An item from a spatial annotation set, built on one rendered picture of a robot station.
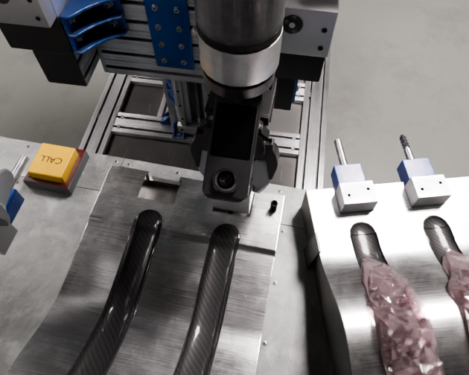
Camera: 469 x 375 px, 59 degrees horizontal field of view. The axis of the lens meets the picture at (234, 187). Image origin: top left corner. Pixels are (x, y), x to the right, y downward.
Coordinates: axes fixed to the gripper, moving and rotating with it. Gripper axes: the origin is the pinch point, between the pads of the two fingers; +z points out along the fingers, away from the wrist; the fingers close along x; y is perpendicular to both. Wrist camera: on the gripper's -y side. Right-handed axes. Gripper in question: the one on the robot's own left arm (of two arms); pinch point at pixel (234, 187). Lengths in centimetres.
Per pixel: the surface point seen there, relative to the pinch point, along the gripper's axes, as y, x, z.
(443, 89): 123, -72, 92
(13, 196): -8.0, 27.0, -2.0
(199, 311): -16.0, 1.2, 4.2
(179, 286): -13.6, 4.3, 3.7
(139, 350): -22.0, 6.6, 2.4
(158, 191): 0.4, 11.8, 5.9
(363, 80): 121, -36, 92
